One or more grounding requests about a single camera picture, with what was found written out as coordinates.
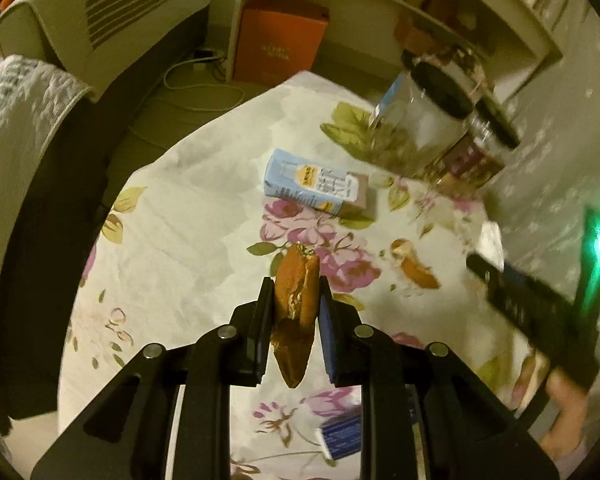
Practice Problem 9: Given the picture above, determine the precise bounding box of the brown bread piece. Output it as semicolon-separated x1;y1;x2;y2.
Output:
271;243;320;389

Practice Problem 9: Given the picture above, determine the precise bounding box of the light blue milk carton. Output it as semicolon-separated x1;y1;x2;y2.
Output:
263;148;368;218

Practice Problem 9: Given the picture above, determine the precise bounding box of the person's right hand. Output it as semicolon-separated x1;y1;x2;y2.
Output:
509;353;588;460

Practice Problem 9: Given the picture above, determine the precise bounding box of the blue snack wrapper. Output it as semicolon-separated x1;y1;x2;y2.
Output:
316;408;362;460

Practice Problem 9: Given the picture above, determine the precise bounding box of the white lace curtain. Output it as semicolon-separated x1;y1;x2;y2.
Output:
479;0;600;461

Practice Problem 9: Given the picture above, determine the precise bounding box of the brown jar with black lid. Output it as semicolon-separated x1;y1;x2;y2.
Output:
426;96;520;200

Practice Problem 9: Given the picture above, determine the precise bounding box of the clear jar with black lid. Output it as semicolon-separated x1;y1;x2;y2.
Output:
367;61;474;178

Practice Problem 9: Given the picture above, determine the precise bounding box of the floral white tablecloth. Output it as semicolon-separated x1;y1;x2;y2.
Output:
57;70;546;480

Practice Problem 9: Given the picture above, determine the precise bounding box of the white quilted blanket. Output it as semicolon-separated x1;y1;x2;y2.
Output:
0;54;96;201

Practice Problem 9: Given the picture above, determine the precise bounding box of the orange gift bag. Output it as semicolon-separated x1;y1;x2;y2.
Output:
233;0;329;87

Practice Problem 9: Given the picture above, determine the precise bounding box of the beige striped sofa cushion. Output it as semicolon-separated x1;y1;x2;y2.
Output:
0;0;211;100

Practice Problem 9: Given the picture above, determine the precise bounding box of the white wall shelf unit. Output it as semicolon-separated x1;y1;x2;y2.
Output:
227;0;562;101

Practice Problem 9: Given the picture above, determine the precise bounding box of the yellow cable on floor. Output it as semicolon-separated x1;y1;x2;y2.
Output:
124;49;246;151

